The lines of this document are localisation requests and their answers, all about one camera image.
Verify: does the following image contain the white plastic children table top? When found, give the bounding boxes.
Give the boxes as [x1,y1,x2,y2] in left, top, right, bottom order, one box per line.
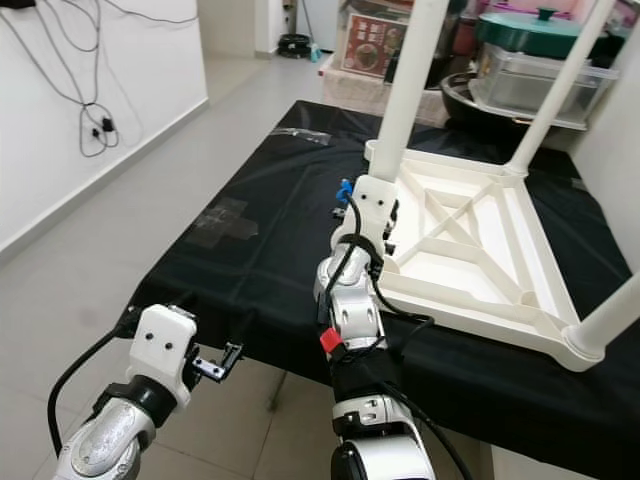
[365,140,606,373]

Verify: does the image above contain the black tablecloth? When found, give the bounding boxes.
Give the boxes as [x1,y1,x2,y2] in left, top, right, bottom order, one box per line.
[130,98,640,471]

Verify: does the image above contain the grey metal table leg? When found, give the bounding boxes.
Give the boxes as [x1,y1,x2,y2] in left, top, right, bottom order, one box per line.
[268,370,286,413]

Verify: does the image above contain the clear plastic film scrap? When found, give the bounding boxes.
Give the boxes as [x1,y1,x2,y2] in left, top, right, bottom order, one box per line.
[275,128,331,144]

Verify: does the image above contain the patterned beige cloth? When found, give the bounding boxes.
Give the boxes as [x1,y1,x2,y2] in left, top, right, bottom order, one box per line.
[320,65,451,126]

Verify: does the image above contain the black wok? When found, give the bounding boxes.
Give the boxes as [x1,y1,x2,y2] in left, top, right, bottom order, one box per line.
[440,70,491,126]

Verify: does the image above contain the box with red print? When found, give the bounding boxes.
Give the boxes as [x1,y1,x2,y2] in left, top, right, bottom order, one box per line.
[340,12,406,79]

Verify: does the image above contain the black plastic bag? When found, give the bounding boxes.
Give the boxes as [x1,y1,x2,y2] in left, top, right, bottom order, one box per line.
[430,10,476,89]

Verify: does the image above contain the broom with green head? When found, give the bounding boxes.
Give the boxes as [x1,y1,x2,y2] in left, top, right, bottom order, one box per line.
[300,0,324,63]

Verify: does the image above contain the black round floor object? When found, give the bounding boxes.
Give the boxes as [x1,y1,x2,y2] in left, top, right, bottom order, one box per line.
[278,33,311,59]

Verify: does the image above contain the green pot lid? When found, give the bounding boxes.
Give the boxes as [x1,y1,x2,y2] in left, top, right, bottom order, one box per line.
[478,8,626,59]

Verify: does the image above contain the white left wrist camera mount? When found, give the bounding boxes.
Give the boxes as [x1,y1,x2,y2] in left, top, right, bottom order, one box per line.
[132,303,199,411]

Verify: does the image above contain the black cable with blue plug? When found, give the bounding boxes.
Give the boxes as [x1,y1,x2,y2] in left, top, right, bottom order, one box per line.
[325,178,471,480]

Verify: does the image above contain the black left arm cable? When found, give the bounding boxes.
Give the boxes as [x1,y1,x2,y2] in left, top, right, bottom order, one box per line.
[48,320,146,456]

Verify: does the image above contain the black cable on wall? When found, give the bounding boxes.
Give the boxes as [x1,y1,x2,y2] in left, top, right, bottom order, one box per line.
[25,0,201,159]

